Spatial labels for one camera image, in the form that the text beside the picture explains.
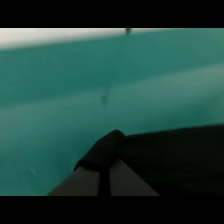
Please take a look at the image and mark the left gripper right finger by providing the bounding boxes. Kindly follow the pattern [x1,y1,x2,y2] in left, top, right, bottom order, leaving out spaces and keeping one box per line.
[109,160,160,197]

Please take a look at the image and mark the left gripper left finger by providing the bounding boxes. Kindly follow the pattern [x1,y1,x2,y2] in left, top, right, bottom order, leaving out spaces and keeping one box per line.
[49,165,101,197]

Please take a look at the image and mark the black garment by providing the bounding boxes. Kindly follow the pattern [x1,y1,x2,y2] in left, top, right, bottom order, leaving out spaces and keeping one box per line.
[73,124,224,197]

